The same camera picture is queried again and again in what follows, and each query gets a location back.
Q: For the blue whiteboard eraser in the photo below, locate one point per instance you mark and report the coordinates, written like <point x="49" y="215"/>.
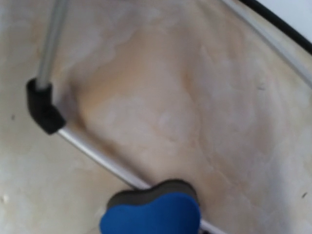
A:
<point x="170" y="207"/>

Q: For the metal whiteboard stand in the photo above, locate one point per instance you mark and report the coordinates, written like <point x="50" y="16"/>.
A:
<point x="119" y="80"/>

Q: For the white whiteboard with black frame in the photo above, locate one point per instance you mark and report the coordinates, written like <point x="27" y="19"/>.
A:
<point x="279" y="23"/>

